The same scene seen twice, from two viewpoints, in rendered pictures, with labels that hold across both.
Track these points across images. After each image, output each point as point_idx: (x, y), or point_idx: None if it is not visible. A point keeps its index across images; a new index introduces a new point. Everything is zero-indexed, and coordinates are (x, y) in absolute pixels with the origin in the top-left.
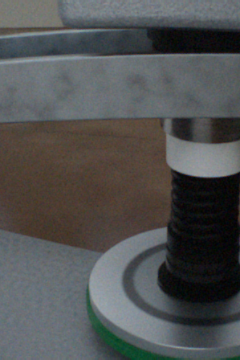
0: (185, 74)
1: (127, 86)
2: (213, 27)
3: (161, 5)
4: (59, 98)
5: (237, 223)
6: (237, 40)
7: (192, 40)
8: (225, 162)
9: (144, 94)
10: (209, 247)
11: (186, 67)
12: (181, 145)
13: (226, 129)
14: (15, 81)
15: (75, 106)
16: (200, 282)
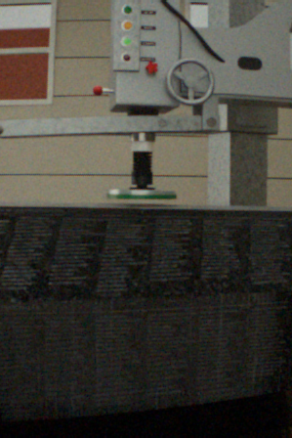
0: (140, 120)
1: (126, 123)
2: (148, 105)
3: (138, 100)
4: (109, 126)
5: (151, 169)
6: (151, 113)
7: (141, 113)
8: (148, 147)
9: (130, 125)
10: (145, 172)
11: (140, 118)
12: (137, 143)
13: (148, 137)
14: (99, 121)
15: (113, 128)
16: (143, 184)
